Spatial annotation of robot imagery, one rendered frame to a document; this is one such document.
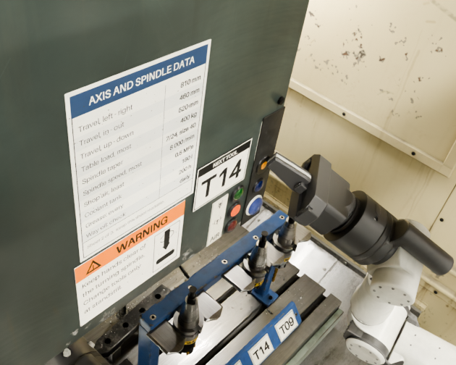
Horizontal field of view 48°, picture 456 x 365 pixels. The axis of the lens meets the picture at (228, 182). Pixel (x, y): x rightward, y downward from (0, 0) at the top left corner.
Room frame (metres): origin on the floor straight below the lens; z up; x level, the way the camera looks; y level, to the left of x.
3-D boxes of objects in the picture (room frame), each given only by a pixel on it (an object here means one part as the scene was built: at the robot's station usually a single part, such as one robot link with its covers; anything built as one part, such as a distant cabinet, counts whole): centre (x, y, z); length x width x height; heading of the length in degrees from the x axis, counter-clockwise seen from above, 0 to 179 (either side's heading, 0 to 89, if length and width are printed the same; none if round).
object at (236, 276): (0.73, -0.07, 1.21); 0.07 x 0.05 x 0.01; 54
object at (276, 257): (0.82, -0.13, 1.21); 0.07 x 0.05 x 0.01; 54
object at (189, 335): (0.60, 0.03, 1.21); 0.06 x 0.06 x 0.03
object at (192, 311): (0.60, 0.03, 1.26); 0.04 x 0.04 x 0.07
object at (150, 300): (0.75, 0.18, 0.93); 0.26 x 0.05 x 0.06; 149
